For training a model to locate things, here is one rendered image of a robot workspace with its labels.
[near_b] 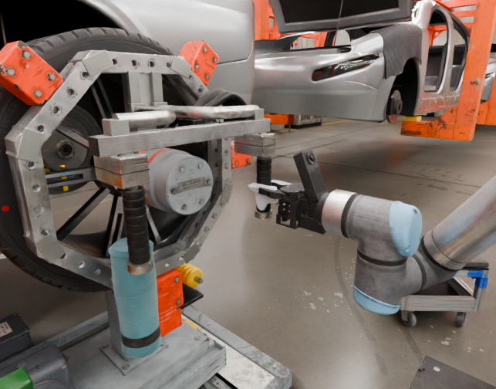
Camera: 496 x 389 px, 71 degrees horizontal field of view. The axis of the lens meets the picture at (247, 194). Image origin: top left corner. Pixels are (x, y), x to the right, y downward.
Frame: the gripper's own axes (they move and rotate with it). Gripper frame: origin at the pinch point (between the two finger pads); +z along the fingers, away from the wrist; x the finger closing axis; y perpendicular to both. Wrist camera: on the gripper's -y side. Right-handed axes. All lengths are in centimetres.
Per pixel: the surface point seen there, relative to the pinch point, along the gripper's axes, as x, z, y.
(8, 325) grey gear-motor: -47, 49, 40
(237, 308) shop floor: 44, 50, 83
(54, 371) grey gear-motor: -43, 28, 44
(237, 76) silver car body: 60, 64, -26
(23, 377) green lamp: -54, -2, 17
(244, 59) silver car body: 66, 65, -34
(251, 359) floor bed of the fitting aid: 17, 17, 75
